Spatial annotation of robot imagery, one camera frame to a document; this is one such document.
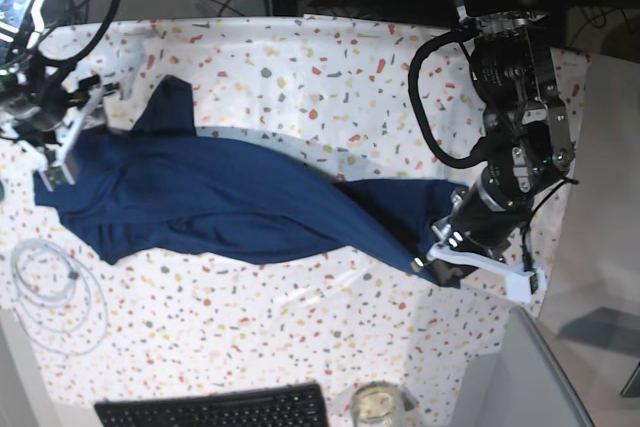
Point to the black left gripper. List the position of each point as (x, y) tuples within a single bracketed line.
[(479, 224)]

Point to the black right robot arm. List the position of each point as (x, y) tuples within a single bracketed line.
[(26, 24)]

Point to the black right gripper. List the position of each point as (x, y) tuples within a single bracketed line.
[(34, 118)]

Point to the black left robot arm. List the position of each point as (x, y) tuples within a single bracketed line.
[(526, 146)]

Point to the black computer keyboard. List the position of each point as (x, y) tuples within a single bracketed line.
[(298, 405)]

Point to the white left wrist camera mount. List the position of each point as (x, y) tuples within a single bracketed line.
[(448, 266)]

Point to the dark blue t-shirt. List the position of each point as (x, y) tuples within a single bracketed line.
[(161, 185)]

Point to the clear glass jar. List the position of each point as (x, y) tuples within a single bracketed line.
[(378, 404)]

